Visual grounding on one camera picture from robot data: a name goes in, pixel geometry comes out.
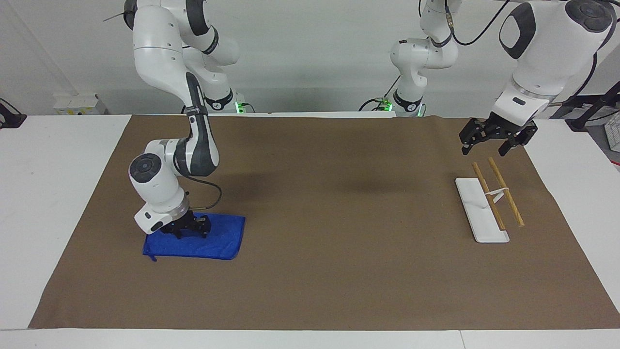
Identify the blue towel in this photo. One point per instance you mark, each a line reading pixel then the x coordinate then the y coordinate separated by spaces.
pixel 218 240

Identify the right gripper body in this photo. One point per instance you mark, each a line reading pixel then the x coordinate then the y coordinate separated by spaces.
pixel 185 221

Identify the white keyboard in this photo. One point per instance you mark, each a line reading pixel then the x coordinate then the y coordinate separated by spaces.
pixel 614 132

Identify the black stand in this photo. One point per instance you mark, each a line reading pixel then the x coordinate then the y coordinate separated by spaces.
pixel 10 118
pixel 588 114

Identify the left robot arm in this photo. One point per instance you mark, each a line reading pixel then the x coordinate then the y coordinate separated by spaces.
pixel 542 53

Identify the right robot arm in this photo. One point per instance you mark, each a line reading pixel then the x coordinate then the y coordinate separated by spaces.
pixel 160 53

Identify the white rack with wooden rods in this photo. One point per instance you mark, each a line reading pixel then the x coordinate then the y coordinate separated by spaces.
pixel 477 208

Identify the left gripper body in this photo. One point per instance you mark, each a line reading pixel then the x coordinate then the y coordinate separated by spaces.
pixel 503 126

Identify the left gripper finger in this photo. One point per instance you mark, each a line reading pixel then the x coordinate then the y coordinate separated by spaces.
pixel 472 133
pixel 523 135

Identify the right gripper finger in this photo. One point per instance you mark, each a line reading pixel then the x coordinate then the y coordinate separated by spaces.
pixel 203 228
pixel 170 230

